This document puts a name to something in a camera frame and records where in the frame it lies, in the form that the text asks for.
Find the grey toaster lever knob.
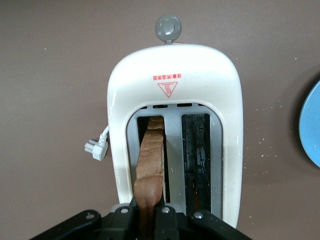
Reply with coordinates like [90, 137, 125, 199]
[154, 13, 181, 46]

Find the dark crust bread slice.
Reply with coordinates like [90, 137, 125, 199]
[133, 115, 166, 240]

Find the white toaster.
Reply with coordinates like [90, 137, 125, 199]
[106, 43, 245, 230]

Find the blue plate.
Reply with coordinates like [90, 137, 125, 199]
[298, 79, 320, 168]

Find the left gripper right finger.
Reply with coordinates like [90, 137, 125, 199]
[153, 206, 253, 240]

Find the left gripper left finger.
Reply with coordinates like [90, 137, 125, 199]
[29, 196, 141, 240]

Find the white toaster power plug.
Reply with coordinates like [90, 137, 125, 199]
[84, 124, 111, 162]

